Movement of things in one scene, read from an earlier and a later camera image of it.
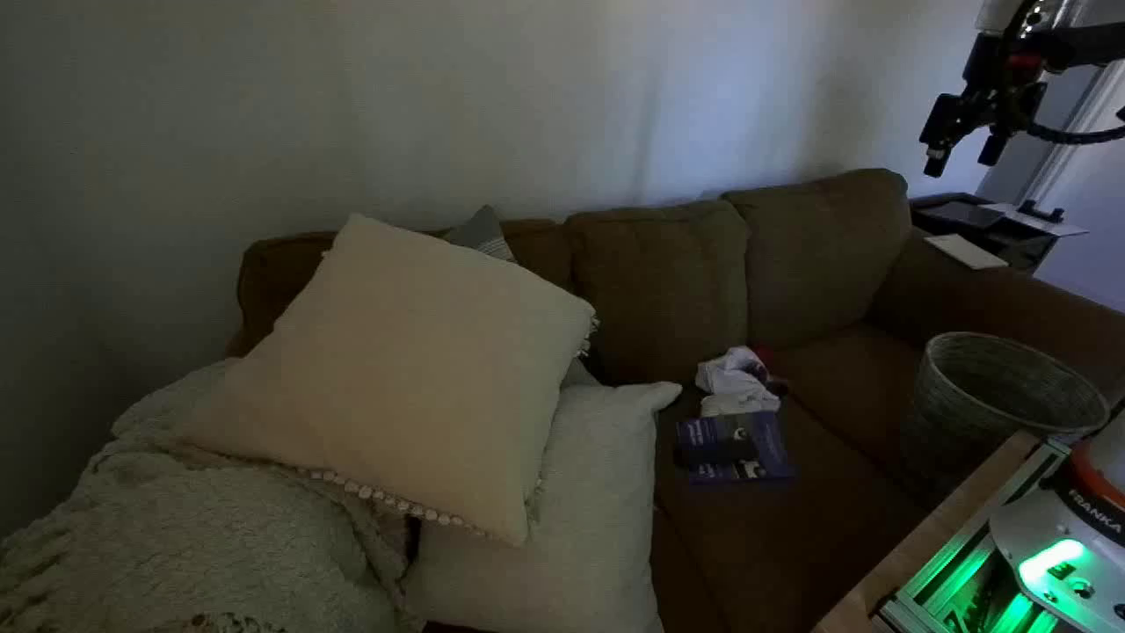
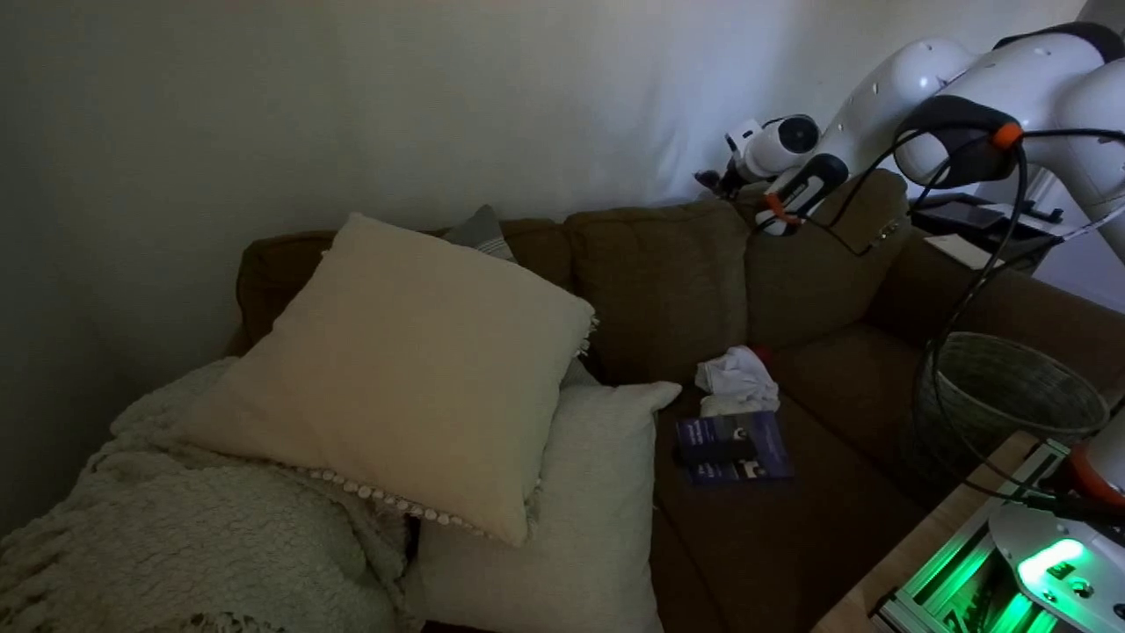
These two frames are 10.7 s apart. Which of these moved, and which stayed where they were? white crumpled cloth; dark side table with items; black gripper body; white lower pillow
Moved: black gripper body
Stayed: dark side table with items; white crumpled cloth; white lower pillow
